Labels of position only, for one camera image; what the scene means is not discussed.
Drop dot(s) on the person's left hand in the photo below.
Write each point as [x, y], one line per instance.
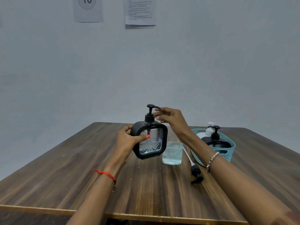
[124, 145]

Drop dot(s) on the person's right hand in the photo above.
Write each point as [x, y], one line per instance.
[174, 121]

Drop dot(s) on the black square dispenser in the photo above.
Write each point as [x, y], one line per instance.
[206, 140]
[136, 128]

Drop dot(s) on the tall clear plastic bottle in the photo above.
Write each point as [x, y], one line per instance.
[173, 152]

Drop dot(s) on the white pump head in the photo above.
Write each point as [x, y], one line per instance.
[208, 131]

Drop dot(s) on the black pump with short tube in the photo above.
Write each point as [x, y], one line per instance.
[215, 135]

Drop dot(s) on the black pump with long tube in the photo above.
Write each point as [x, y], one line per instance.
[196, 173]

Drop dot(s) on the person's left forearm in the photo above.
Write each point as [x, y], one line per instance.
[91, 199]

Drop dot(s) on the person's right forearm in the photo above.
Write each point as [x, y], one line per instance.
[241, 185]

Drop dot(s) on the teal plastic basket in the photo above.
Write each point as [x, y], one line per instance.
[227, 153]

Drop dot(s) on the paper sheet with text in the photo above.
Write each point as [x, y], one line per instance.
[140, 11]

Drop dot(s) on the paper sheet with circle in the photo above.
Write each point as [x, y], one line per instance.
[88, 15]

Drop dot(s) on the maroon sleeve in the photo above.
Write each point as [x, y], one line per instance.
[287, 219]

